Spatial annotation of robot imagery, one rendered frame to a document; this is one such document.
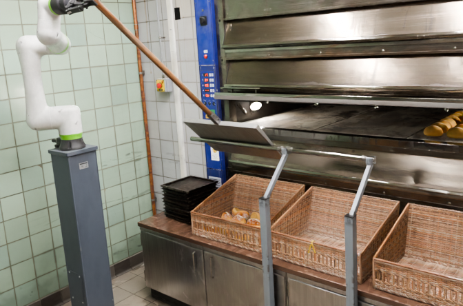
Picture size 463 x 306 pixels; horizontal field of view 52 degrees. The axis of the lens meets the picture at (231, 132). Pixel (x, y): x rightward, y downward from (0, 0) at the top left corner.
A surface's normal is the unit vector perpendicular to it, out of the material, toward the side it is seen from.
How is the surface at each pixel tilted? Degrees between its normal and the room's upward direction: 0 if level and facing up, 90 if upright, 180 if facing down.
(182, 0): 90
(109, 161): 90
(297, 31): 70
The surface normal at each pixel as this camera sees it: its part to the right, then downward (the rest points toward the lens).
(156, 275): -0.64, 0.18
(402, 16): -0.61, -0.17
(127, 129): 0.77, 0.07
